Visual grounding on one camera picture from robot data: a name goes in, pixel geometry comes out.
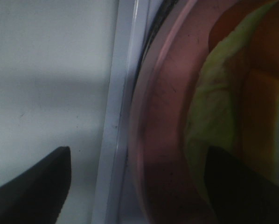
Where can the sandwich with lettuce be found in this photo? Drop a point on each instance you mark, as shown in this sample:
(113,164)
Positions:
(235,105)

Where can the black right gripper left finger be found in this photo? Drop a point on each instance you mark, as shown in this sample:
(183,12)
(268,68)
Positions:
(37,195)

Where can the glass microwave turntable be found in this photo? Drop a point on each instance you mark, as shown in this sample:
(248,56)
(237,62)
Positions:
(164,10)

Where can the pink round plate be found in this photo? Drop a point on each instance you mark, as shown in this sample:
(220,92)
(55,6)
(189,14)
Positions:
(160,103)

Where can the white microwave oven body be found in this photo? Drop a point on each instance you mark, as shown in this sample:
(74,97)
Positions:
(133,22)

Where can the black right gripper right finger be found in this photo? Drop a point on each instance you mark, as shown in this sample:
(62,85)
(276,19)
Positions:
(237,194)

